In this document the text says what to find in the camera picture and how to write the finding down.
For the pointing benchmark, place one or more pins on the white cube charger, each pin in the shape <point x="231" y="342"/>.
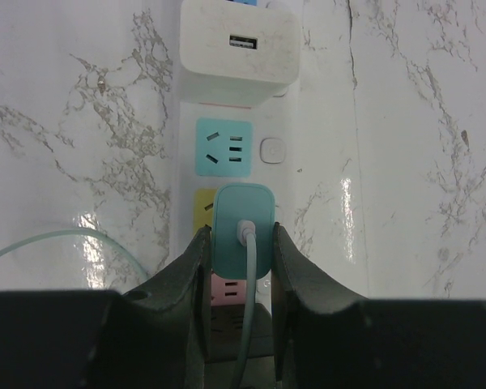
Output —
<point x="236" y="55"/>

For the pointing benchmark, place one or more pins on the white power strip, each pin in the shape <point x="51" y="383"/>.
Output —
<point x="218" y="145"/>

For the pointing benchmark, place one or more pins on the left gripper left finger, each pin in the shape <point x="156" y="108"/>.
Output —
<point x="154" y="336"/>

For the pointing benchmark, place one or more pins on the black cube plug adapter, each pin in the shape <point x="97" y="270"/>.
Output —
<point x="226" y="331"/>

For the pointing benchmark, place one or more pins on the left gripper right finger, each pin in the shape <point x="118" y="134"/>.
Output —
<point x="328" y="336"/>

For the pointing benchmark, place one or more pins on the teal charger adapter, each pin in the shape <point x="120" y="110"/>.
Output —
<point x="242" y="227"/>

